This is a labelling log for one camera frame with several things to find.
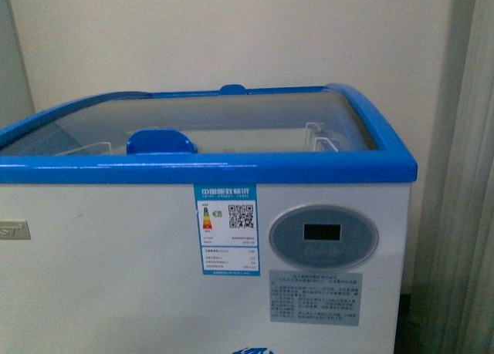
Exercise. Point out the grey instruction label sticker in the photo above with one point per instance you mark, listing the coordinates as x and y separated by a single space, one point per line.
320 298

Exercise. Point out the white blue chest freezer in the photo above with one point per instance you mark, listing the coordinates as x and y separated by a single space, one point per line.
114 263

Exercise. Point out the glass sliding freezer lid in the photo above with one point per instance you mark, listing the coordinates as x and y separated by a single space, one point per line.
249 123

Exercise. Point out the white wire freezer basket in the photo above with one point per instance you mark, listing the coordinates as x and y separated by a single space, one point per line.
318 138

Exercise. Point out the grey oval control panel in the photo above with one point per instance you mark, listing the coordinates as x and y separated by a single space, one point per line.
323 237

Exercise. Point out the white pleated curtain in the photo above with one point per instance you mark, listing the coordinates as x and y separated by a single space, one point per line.
452 293

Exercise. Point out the blue energy label sticker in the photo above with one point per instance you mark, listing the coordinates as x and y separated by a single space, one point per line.
228 229

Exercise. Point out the silver brand nameplate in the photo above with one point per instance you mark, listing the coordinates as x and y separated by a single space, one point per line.
14 231

